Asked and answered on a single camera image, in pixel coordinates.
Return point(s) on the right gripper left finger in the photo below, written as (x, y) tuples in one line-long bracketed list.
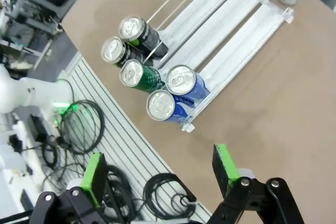
[(97, 182)]

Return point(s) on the black Pepsi can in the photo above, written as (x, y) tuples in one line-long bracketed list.
[(130, 27), (113, 48)]

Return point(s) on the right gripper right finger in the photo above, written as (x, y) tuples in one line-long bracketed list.
[(225, 171)]

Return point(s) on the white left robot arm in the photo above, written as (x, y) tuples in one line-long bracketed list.
[(26, 93)]

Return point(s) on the blue Pocari Sweat can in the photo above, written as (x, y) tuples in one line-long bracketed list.
[(180, 79), (160, 104)]

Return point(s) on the clear plastic can dispenser rack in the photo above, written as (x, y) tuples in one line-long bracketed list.
[(236, 37)]

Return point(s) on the black power brick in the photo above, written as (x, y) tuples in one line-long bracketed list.
[(39, 127)]

